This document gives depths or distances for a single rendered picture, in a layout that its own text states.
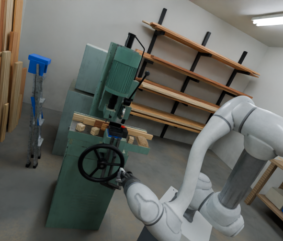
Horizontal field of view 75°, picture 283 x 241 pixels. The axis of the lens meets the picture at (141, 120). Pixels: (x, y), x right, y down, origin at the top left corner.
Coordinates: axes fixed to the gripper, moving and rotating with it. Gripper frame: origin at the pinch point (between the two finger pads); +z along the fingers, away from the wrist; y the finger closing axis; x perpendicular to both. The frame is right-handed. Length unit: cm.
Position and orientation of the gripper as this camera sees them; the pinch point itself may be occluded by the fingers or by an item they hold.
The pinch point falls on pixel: (121, 172)
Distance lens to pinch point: 106.5
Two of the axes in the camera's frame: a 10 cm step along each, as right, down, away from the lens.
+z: -3.3, -0.7, 9.4
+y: -9.1, -2.4, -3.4
